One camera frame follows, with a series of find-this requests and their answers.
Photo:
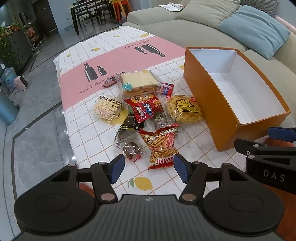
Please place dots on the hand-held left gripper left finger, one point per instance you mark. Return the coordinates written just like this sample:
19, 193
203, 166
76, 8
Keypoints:
116, 168

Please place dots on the blue water bottle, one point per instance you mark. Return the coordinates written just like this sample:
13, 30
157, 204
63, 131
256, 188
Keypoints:
8, 77

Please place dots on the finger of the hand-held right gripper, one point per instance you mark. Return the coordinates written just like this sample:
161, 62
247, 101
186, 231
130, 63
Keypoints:
254, 148
281, 134

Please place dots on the clear packet of dark dates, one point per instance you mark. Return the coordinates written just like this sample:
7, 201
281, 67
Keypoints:
130, 149

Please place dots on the white papers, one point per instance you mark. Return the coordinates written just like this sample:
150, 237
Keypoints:
171, 6

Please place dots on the pink sausage stick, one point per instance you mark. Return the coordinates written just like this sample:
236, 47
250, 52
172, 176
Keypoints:
109, 83

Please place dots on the beige sofa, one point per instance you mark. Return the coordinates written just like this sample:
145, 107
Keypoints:
185, 30

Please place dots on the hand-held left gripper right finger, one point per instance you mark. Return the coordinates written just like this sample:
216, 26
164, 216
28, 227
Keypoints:
181, 168

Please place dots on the beige cushion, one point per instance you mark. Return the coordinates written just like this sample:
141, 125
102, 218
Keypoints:
205, 11

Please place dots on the yellow waffle packet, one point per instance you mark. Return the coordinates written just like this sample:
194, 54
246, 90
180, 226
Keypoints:
185, 109

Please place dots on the small clear candy packet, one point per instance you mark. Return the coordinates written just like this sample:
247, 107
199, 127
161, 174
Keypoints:
159, 122

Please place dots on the dark dining chair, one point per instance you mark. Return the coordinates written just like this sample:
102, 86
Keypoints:
100, 11
83, 14

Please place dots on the pink space heater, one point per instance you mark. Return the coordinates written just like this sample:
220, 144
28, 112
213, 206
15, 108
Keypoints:
21, 82

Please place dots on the orange stool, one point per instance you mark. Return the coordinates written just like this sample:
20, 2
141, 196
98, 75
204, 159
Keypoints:
115, 8

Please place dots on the light blue cushion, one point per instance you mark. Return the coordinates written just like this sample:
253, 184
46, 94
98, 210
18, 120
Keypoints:
254, 30

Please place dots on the flat red blue packet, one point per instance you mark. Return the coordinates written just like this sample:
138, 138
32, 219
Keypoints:
167, 88

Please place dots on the red cartoon snack packet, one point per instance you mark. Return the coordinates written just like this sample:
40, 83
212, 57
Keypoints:
143, 106

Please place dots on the dark dining table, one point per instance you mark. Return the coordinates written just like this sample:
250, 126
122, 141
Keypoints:
76, 8

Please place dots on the dark wooden door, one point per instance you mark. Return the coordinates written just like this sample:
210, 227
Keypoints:
45, 16

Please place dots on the blue bin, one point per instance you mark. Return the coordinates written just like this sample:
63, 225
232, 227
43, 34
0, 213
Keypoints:
8, 109

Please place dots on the sliced bread packet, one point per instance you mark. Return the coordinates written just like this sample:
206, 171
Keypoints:
138, 81

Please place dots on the red stool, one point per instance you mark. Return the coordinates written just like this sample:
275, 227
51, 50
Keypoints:
126, 7

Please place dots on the red stick snack packet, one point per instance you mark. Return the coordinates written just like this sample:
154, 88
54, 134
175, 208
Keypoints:
159, 143

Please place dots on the dark round chocolate packet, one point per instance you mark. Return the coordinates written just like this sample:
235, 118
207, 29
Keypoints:
130, 121

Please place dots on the pink roll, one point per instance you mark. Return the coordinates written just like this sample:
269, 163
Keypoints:
286, 24

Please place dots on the orange box lid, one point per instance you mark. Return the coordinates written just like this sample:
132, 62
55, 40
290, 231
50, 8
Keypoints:
286, 208

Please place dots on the green potted plant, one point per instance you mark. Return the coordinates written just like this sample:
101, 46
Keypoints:
7, 39

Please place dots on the orange cardboard box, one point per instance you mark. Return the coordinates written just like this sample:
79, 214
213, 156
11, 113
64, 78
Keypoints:
208, 92

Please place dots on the grey cabinet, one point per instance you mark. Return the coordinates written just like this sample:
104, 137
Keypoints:
19, 48

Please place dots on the grey checked cushion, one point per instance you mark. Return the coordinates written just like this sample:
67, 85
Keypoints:
261, 7

